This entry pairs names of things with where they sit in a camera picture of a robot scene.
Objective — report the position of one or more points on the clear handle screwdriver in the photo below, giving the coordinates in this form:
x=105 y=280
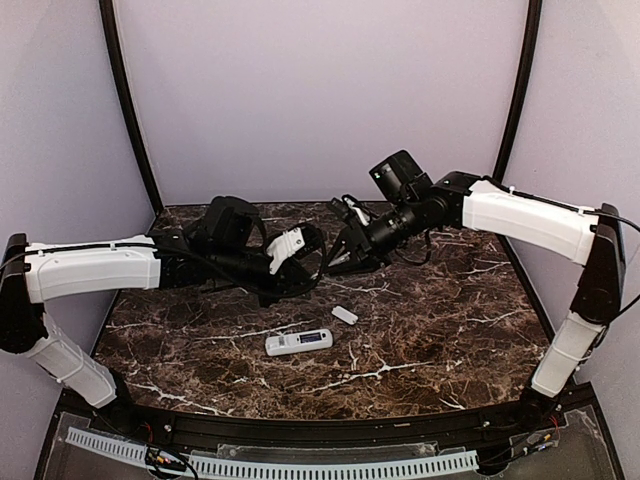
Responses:
x=338 y=258

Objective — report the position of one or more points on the black front rail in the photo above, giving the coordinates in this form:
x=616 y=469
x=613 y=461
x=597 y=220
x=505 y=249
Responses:
x=485 y=428

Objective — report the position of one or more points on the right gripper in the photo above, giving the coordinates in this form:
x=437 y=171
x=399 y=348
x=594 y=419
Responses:
x=356 y=245

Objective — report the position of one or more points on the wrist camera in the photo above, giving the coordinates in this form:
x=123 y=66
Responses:
x=351 y=211
x=298 y=241

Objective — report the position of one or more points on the white slotted cable duct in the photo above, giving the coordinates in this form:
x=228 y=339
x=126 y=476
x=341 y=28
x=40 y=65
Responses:
x=239 y=462

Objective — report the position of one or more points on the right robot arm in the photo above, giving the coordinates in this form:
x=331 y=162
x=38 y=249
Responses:
x=586 y=236

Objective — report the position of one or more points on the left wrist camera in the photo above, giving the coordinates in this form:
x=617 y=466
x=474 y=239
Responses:
x=298 y=241

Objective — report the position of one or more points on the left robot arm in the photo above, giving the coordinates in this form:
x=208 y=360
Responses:
x=228 y=245

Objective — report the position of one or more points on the black frame post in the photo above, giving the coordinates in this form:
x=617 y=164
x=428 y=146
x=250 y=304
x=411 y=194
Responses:
x=525 y=64
x=128 y=110

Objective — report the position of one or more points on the white remote control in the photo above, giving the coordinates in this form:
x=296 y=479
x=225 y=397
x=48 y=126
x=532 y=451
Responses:
x=287 y=344

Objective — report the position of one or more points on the white battery cover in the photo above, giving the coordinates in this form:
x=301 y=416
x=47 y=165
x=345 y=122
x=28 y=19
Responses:
x=344 y=315

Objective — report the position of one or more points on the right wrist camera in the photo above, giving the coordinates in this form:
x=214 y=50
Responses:
x=351 y=211

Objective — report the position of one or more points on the right black frame post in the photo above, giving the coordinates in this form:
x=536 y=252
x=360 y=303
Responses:
x=525 y=64

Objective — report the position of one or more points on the left black frame post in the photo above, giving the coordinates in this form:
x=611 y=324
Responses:
x=128 y=110

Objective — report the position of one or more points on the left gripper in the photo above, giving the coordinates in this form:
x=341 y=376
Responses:
x=295 y=273

